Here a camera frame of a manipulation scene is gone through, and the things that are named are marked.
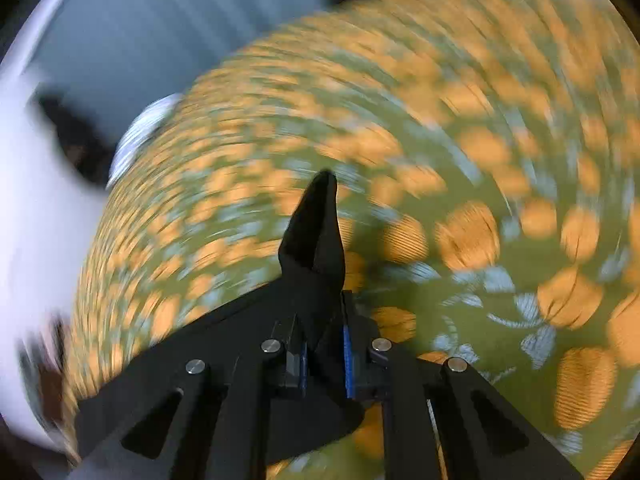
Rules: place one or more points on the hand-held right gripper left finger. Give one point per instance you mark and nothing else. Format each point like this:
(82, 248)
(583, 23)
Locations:
(299, 360)

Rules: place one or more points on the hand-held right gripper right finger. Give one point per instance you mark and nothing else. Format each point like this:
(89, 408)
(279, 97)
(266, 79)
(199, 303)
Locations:
(348, 360)

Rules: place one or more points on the green orange floral blanket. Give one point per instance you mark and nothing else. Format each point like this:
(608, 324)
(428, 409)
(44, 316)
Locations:
(400, 110)

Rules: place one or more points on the white pillow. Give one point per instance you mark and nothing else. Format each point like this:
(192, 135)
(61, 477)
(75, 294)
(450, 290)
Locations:
(142, 132)

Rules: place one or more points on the dark object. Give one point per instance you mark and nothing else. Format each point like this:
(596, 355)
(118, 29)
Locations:
(80, 140)

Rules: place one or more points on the blue-grey curtain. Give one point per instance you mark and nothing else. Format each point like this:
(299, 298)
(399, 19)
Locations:
(150, 35)

